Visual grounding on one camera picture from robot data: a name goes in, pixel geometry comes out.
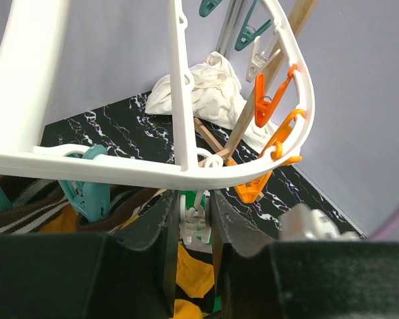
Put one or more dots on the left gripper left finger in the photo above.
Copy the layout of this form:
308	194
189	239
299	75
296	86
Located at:
128	274

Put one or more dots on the white oval clip hanger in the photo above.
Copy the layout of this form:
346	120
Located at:
29	60

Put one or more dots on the black marbled mat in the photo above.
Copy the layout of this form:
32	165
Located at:
126	130

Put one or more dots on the white crumpled cloth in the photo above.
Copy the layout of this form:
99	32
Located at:
216	96

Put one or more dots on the wooden clothes rack frame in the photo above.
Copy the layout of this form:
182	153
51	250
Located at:
273	70

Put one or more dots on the orange clip upper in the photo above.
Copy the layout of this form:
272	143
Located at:
264	106

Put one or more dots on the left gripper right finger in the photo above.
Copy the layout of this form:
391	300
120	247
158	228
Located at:
259	277

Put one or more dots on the white plastic clip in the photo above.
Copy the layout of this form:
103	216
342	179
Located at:
195	217

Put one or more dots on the mustard striped sock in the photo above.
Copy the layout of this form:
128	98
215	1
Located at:
35	202
127	203

